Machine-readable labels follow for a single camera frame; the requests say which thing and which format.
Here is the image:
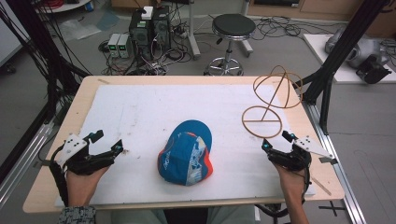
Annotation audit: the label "grey bench power supply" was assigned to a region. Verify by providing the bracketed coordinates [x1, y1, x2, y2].
[106, 33, 122, 59]
[117, 34, 134, 60]

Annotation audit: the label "grey machine part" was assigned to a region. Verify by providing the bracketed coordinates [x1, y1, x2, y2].
[324, 27, 390, 70]

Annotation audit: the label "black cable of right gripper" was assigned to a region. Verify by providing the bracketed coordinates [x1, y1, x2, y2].
[302, 166, 313, 204]

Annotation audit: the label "black device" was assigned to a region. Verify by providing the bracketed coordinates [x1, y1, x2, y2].
[355, 55, 393, 85]

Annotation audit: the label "loose black floor cables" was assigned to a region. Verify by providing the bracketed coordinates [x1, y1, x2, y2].
[251, 14, 339, 42]

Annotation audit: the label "thin wooden strip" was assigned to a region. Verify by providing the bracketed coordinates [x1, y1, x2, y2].
[310, 176, 332, 197]

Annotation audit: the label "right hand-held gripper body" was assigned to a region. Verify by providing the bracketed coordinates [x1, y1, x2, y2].
[266, 135, 339, 173]

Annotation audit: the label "blue and orange cap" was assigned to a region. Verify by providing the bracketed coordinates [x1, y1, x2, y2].
[157, 119, 215, 187]

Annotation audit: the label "aluminium rail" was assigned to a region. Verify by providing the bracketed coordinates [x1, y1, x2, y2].
[0, 121, 55, 204]
[303, 102, 368, 224]

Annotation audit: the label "grey table leg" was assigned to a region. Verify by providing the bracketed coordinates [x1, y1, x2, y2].
[186, 0, 203, 61]

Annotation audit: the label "white board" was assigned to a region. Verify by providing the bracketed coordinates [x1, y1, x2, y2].
[303, 33, 396, 85]

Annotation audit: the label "black frame post with cables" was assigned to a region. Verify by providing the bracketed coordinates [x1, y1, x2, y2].
[5, 0, 82, 125]

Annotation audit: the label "person's right hand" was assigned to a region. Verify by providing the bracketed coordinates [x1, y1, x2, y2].
[273, 161, 308, 202]

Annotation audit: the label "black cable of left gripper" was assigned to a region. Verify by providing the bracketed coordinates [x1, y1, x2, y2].
[49, 146, 70, 207]

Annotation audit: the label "black computer tower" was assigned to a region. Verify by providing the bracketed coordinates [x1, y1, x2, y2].
[151, 5, 173, 53]
[128, 9, 156, 61]

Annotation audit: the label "tangle of floor cables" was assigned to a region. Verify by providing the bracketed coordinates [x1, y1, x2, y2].
[97, 18, 195, 77]

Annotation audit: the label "person's left hand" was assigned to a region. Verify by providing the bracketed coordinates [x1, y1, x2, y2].
[65, 165, 110, 208]

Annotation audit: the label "white box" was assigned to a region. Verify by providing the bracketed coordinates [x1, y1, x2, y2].
[141, 6, 155, 21]

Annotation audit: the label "white foam mat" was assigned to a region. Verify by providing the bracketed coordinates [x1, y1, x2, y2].
[54, 84, 317, 208]

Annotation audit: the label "person's legs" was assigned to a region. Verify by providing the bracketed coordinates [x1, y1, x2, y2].
[94, 204, 257, 224]

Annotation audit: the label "clear plastic sheet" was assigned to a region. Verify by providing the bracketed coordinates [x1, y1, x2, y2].
[58, 18, 103, 42]

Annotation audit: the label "black round stool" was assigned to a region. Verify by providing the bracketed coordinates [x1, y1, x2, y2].
[203, 13, 257, 77]

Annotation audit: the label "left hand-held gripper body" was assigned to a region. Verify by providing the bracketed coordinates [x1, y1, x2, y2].
[54, 133, 116, 176]

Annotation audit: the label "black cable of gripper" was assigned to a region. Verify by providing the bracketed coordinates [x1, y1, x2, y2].
[49, 146, 70, 207]
[302, 166, 313, 204]

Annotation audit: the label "wooden hoop hat stand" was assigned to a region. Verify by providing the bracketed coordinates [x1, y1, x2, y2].
[241, 64, 304, 140]

